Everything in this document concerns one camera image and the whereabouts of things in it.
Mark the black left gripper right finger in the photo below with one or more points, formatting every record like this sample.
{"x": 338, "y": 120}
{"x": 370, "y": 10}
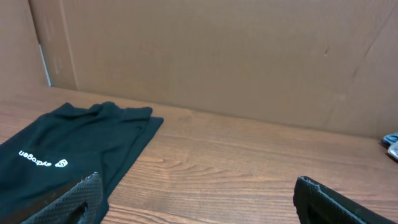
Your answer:
{"x": 318, "y": 204}

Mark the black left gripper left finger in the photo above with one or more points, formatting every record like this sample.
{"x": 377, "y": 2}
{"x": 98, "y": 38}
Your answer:
{"x": 76, "y": 203}

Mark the black folded garment with logo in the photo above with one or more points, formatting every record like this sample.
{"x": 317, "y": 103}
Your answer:
{"x": 70, "y": 143}

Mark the grey-blue garment under pile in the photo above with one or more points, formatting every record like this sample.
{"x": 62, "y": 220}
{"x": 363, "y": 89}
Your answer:
{"x": 388, "y": 140}

